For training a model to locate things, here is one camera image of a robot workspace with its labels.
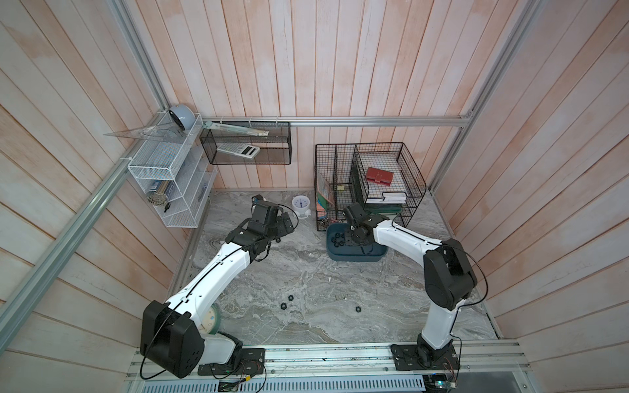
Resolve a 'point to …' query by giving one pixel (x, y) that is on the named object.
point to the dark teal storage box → (337, 250)
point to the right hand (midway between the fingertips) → (351, 236)
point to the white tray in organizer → (389, 198)
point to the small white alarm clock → (300, 204)
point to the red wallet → (383, 177)
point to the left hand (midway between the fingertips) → (279, 226)
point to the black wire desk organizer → (340, 179)
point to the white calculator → (242, 150)
